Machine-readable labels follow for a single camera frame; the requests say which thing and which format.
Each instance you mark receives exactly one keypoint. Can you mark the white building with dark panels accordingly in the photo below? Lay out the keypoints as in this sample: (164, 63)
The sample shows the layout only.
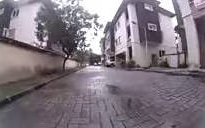
(136, 36)

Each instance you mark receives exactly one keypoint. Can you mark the white car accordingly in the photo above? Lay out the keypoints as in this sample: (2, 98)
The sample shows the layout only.
(110, 63)

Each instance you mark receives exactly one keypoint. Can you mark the white building behind wall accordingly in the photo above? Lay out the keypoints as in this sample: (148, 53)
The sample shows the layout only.
(26, 23)

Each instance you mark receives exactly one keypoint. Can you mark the distant trees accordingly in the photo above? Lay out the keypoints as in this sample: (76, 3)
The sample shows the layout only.
(90, 58)

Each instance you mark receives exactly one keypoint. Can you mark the wet grey brick road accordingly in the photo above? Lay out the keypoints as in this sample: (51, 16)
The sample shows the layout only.
(100, 100)

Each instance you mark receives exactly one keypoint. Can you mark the leafy tree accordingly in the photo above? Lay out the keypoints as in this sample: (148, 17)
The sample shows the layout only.
(67, 31)

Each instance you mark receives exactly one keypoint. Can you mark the pale building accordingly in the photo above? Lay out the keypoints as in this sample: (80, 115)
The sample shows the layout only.
(191, 40)

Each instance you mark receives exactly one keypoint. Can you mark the dark kerb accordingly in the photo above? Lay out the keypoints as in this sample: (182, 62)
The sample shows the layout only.
(23, 92)

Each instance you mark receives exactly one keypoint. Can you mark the dirt verge strip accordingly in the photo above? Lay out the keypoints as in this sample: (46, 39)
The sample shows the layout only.
(10, 88)

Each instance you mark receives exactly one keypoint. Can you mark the beige boundary wall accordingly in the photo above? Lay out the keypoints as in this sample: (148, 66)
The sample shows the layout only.
(16, 63)

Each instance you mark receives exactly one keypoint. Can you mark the raised grey pavement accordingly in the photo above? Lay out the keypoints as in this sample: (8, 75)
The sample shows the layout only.
(176, 71)

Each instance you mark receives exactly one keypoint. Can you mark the white and dark building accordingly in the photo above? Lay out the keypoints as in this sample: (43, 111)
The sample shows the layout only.
(108, 43)

